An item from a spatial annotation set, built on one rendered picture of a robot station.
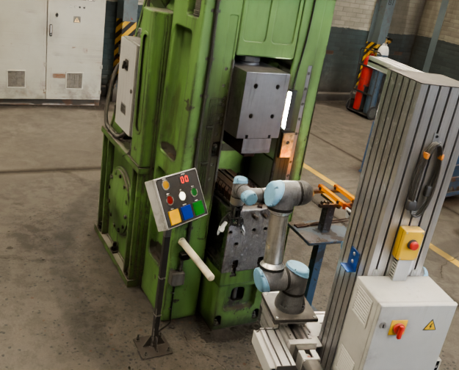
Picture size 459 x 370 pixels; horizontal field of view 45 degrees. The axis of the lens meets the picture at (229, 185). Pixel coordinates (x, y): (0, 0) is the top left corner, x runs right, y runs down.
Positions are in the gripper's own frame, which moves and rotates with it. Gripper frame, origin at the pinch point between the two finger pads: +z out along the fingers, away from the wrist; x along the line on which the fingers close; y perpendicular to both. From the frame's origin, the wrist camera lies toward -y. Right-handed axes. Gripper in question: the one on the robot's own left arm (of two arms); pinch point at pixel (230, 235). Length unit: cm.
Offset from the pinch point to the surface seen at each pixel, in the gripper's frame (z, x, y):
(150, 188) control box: -21, -45, -12
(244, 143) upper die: -40, 13, -41
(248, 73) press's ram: -82, 8, -40
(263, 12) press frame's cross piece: -114, 16, -57
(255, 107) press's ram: -62, 16, -42
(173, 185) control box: -21.5, -31.8, -15.8
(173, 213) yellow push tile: -9.1, -31.9, -5.4
